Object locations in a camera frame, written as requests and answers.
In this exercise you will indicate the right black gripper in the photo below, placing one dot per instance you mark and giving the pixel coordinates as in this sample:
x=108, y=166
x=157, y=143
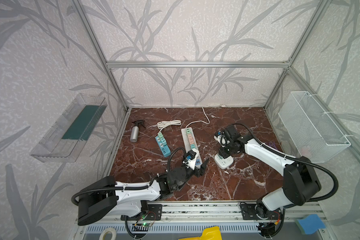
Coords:
x=225, y=147

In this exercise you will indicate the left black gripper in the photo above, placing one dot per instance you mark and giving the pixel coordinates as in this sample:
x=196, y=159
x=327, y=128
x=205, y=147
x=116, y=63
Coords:
x=196, y=169

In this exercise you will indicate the square white power socket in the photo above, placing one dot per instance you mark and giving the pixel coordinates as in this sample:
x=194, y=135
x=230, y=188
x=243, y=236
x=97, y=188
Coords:
x=223, y=163

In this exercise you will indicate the long white power strip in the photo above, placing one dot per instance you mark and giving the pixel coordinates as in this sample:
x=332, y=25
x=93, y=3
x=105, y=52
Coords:
x=185, y=139

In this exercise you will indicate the teal power strip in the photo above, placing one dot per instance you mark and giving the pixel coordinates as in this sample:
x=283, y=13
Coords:
x=165, y=149

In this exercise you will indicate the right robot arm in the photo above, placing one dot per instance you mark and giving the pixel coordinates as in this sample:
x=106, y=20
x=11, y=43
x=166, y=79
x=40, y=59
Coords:
x=300, y=180

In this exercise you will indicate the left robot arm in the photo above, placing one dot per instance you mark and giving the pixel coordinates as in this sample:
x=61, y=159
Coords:
x=129, y=199

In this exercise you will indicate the purple pink toy fork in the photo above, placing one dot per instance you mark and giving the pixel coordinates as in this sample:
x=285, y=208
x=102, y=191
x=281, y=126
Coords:
x=273, y=145

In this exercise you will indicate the silver spray bottle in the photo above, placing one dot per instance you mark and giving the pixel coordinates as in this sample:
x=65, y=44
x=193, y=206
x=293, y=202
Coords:
x=136, y=129

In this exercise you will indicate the yellow plastic object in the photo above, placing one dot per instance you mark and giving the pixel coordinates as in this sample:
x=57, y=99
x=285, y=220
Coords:
x=212, y=233

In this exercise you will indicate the white tape roll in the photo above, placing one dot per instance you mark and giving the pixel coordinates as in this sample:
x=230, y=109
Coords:
x=108, y=234

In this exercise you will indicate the blue sponge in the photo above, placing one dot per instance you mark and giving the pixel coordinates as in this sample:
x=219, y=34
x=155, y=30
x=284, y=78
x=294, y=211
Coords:
x=310, y=224

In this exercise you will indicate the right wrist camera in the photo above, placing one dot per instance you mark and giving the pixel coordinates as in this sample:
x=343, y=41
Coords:
x=220, y=138

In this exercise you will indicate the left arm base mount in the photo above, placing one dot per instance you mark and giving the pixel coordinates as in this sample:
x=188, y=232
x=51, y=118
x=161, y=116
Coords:
x=150, y=212

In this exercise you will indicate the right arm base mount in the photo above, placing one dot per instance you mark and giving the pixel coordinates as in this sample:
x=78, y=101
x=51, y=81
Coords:
x=255, y=212

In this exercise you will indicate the white wire basket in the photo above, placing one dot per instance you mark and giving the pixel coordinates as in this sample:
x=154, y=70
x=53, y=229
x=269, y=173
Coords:
x=311, y=128

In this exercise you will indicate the clear plastic wall tray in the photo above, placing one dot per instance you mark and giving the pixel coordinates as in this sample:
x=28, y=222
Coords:
x=68, y=136

